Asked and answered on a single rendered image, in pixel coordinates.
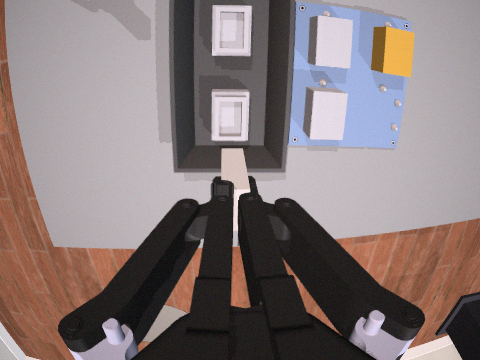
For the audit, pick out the yellow-orange block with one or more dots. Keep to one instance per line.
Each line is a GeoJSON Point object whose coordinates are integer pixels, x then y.
{"type": "Point", "coordinates": [392, 51]}

